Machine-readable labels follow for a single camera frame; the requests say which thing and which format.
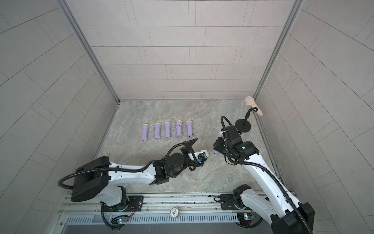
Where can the right circuit board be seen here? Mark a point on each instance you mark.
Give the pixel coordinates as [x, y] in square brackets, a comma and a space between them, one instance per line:
[245, 219]

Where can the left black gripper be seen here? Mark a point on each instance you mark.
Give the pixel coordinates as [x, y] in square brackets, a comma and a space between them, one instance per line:
[186, 150]

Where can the purple flashlight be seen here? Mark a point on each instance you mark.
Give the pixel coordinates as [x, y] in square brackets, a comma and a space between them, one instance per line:
[189, 125]
[167, 126]
[219, 144]
[145, 130]
[179, 125]

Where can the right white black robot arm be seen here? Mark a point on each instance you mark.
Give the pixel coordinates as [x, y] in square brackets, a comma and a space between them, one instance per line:
[282, 210]

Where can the purple flashlight horizontal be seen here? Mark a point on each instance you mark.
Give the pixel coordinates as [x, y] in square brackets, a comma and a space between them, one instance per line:
[157, 131]

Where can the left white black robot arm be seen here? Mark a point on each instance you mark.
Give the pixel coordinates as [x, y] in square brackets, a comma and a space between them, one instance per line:
[104, 180]

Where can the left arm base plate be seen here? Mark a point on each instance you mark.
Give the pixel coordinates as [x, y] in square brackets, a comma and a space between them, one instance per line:
[128, 204]

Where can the left green circuit board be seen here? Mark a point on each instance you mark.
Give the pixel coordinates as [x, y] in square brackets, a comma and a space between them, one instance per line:
[120, 220]

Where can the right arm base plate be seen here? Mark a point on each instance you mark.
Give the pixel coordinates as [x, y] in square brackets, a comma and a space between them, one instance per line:
[229, 202]

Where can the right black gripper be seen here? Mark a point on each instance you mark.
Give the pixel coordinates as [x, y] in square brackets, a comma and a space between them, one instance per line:
[217, 145]

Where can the beige microphone on stand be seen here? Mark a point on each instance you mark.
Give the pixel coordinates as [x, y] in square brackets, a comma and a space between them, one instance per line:
[250, 101]

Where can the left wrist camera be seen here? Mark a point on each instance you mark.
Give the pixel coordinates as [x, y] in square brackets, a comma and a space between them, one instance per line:
[201, 157]

